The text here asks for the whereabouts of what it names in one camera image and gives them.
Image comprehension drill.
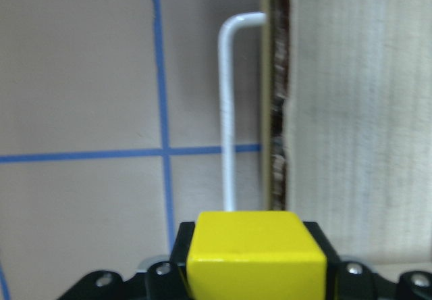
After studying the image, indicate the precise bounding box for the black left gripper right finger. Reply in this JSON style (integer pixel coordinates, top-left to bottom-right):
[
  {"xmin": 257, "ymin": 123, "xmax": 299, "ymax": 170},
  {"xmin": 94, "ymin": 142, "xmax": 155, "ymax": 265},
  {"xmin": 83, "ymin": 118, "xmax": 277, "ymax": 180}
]
[{"xmin": 303, "ymin": 221, "xmax": 340, "ymax": 273}]

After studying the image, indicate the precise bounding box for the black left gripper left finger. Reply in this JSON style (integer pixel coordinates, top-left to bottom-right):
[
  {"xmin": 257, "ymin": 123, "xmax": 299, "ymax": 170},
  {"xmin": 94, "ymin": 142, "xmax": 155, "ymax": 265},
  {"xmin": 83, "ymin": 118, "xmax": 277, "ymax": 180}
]
[{"xmin": 169, "ymin": 222, "xmax": 195, "ymax": 266}]

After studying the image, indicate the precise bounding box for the yellow block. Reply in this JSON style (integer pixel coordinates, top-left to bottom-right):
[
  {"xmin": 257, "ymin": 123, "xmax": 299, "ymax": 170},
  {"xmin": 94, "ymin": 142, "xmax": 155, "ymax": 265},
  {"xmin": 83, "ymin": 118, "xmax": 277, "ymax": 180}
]
[{"xmin": 186, "ymin": 211, "xmax": 327, "ymax": 299}]

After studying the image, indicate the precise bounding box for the light wood drawer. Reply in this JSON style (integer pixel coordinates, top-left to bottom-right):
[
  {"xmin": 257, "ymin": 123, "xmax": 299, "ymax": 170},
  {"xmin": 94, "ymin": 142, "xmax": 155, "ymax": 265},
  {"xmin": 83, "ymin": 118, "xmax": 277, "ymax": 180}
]
[{"xmin": 263, "ymin": 0, "xmax": 431, "ymax": 265}]

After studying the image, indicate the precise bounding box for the white drawer handle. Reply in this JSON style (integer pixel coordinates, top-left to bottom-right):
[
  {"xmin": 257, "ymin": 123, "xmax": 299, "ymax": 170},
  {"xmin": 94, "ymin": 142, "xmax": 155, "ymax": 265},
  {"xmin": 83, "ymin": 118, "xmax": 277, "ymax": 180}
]
[{"xmin": 217, "ymin": 11, "xmax": 267, "ymax": 211}]

